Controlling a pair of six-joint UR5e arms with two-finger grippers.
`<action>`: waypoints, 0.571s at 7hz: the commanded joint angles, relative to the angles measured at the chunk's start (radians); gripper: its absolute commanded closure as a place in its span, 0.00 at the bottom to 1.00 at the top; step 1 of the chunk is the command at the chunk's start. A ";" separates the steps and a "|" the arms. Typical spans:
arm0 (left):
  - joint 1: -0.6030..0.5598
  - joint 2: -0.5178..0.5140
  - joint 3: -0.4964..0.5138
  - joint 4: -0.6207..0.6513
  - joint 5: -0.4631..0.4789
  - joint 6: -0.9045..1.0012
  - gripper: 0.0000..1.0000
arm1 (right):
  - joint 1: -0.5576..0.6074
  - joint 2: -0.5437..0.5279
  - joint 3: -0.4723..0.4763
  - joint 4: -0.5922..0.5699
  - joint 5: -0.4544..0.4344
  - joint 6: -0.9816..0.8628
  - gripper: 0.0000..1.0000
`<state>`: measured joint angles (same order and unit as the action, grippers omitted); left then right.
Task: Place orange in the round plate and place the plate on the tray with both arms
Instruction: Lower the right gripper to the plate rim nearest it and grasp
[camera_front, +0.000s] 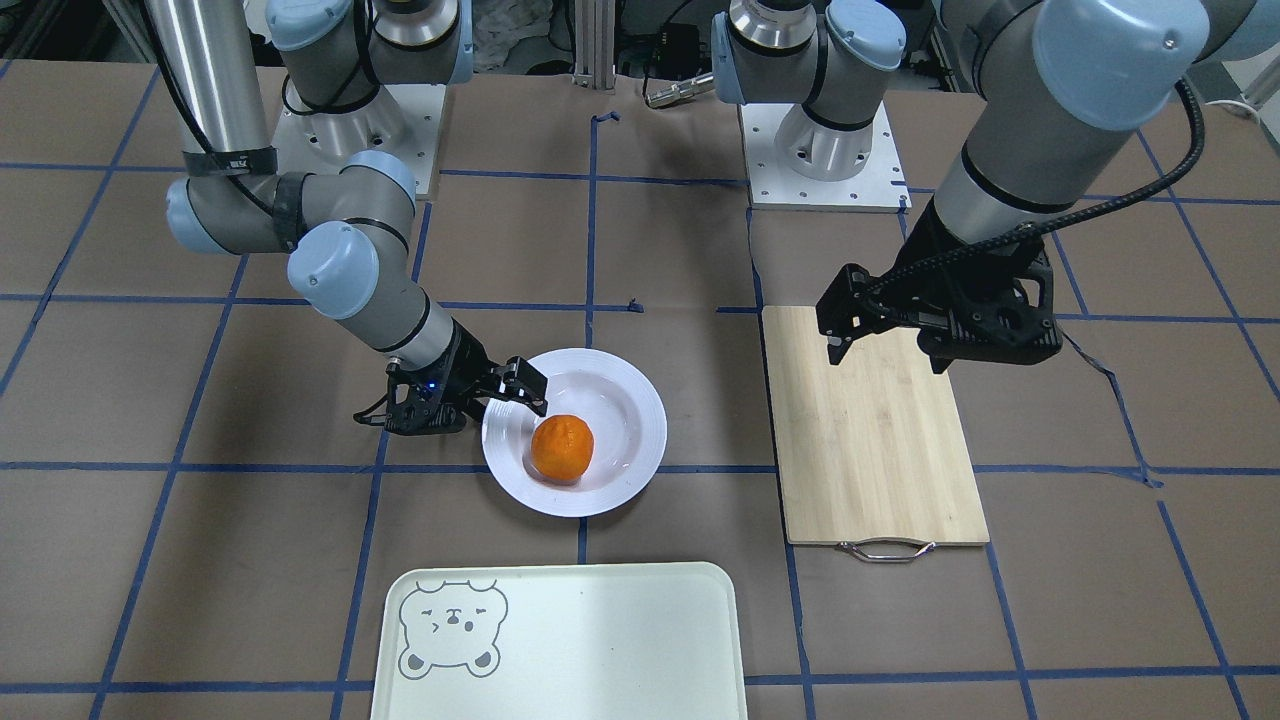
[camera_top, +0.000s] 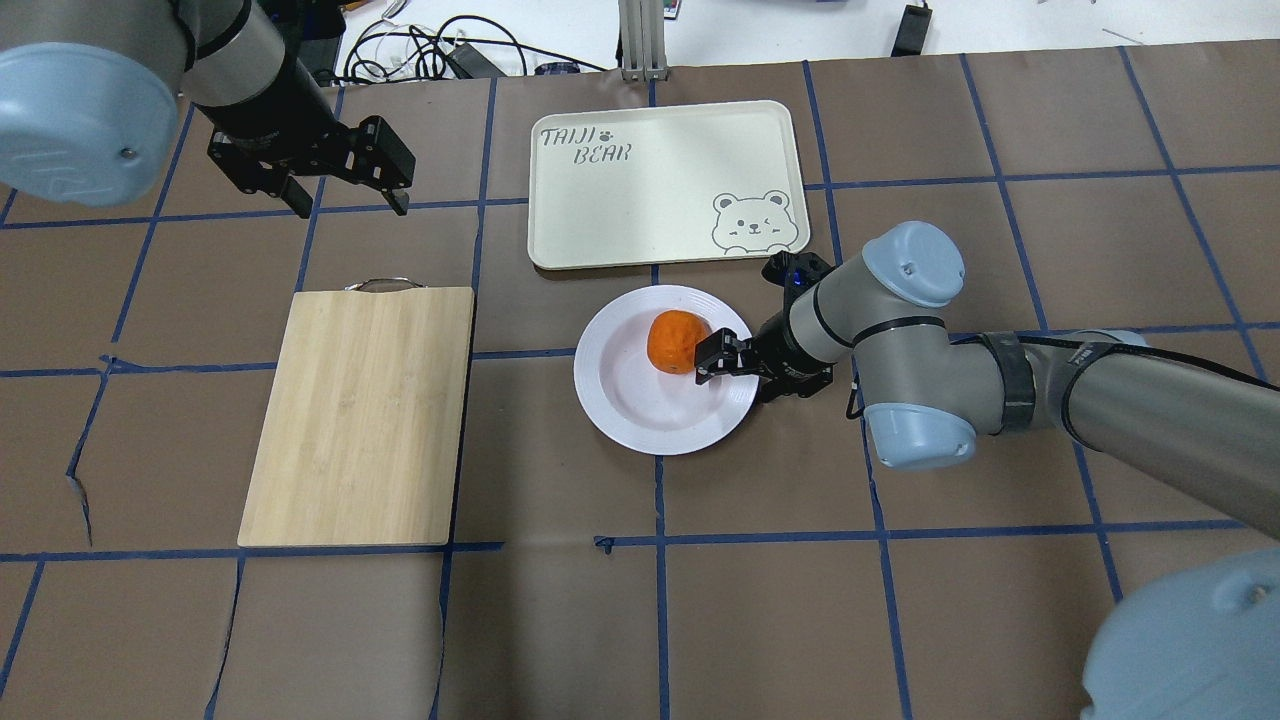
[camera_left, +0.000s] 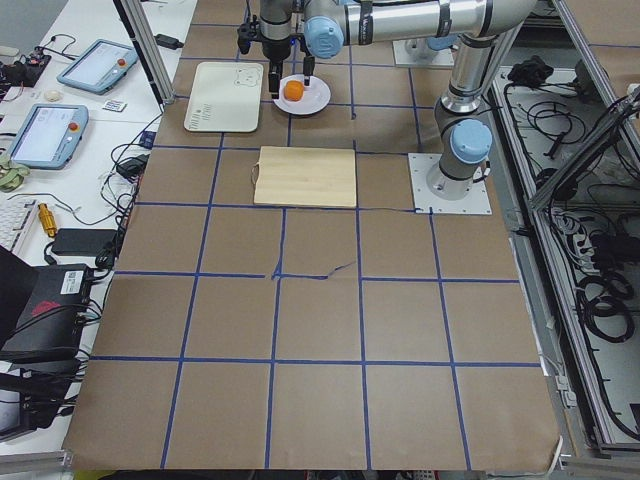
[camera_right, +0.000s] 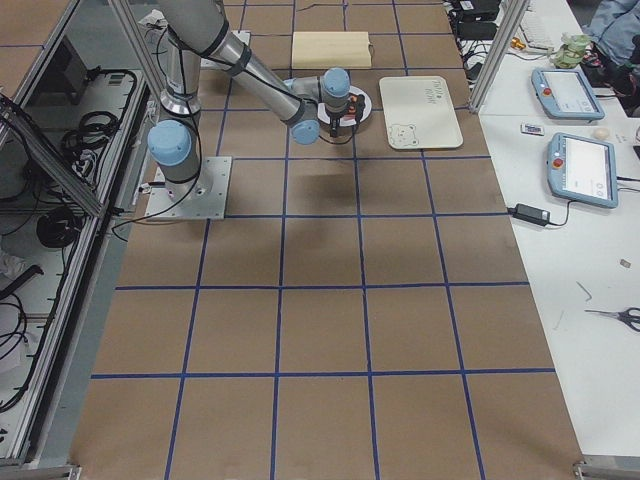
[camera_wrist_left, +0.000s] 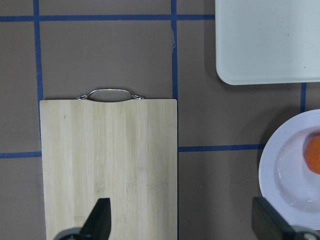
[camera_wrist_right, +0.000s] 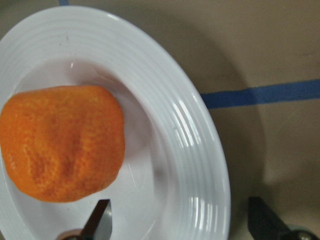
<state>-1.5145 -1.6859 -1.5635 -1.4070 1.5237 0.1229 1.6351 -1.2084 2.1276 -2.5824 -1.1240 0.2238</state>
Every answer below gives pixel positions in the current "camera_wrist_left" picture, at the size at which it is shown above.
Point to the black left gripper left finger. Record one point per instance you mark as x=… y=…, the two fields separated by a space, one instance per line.
x=99 y=222

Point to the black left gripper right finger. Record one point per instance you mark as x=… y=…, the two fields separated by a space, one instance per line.
x=267 y=223

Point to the orange fruit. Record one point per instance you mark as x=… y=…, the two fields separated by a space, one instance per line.
x=312 y=154

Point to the cream rectangular tray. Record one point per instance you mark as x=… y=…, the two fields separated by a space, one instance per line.
x=267 y=41

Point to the white round plate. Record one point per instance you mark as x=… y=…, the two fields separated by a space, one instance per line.
x=284 y=177

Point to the wooden cutting board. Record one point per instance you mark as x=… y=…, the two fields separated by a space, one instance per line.
x=125 y=151

